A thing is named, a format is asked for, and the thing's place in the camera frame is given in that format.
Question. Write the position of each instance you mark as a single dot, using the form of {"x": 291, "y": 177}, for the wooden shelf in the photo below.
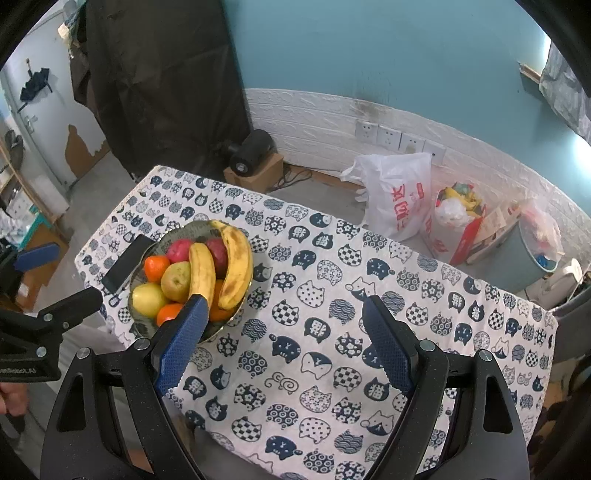
{"x": 9, "y": 184}

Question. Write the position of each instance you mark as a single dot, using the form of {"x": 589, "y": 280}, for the dark grey chair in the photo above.
{"x": 575, "y": 323}

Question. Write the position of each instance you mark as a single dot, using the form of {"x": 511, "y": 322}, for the wooden ledge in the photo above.
{"x": 528, "y": 71}

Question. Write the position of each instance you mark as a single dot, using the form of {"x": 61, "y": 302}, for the flat cardboard pieces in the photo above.
{"x": 501, "y": 221}

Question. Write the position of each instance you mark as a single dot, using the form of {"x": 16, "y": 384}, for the white plastic bag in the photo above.
{"x": 395, "y": 194}

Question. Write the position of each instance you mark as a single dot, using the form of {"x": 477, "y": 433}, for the green pear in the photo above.
{"x": 177, "y": 279}

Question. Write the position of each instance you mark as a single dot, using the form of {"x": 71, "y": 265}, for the red apple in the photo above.
{"x": 180, "y": 249}
{"x": 217, "y": 253}

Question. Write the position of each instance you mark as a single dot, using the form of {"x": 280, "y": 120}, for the dark blue folded umbrella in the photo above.
{"x": 34, "y": 85}

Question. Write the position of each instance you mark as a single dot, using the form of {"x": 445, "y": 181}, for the brown cardboard box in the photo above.
{"x": 263, "y": 177}

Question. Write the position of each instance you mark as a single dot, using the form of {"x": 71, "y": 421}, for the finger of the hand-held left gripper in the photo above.
{"x": 69, "y": 307}
{"x": 37, "y": 257}

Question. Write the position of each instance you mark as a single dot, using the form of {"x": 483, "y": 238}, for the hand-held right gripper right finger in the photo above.
{"x": 388, "y": 346}

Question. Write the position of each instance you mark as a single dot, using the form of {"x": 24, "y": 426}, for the black smartphone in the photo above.
{"x": 123, "y": 266}

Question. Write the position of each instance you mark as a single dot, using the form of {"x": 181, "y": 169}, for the orange mandarin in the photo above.
{"x": 219, "y": 314}
{"x": 156, "y": 269}
{"x": 167, "y": 314}

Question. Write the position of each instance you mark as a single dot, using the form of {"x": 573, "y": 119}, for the black hanging cloth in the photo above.
{"x": 161, "y": 83}

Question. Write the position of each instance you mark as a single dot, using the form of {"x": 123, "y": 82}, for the silver grey curtain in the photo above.
{"x": 565, "y": 92}

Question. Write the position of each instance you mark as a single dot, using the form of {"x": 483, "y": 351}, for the cat print tablecloth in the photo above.
{"x": 323, "y": 323}

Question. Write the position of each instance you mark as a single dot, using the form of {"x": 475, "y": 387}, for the yellow banana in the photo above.
{"x": 203, "y": 272}
{"x": 236, "y": 267}

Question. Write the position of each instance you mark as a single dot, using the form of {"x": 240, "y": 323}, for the grey blue trash bin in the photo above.
{"x": 521, "y": 263}

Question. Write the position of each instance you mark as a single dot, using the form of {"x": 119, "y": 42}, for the white kettle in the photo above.
{"x": 565, "y": 277}

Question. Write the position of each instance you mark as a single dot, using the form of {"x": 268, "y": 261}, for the person's left hand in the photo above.
{"x": 11, "y": 399}

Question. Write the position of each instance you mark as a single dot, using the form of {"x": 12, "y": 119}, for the yellow pear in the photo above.
{"x": 147, "y": 299}

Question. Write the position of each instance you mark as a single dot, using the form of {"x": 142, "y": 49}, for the white wall socket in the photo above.
{"x": 367, "y": 130}
{"x": 388, "y": 135}
{"x": 434, "y": 148}
{"x": 408, "y": 141}

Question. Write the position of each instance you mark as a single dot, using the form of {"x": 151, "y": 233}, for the grey door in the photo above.
{"x": 41, "y": 129}

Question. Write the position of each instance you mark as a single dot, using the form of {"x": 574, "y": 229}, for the pink plastic bag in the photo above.
{"x": 540, "y": 226}

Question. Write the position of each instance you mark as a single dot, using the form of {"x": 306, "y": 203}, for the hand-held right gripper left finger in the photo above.
{"x": 182, "y": 344}

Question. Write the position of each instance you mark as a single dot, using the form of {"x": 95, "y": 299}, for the green glass bowl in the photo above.
{"x": 159, "y": 242}

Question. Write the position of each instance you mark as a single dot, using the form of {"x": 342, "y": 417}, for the black cylindrical speaker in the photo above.
{"x": 249, "y": 152}

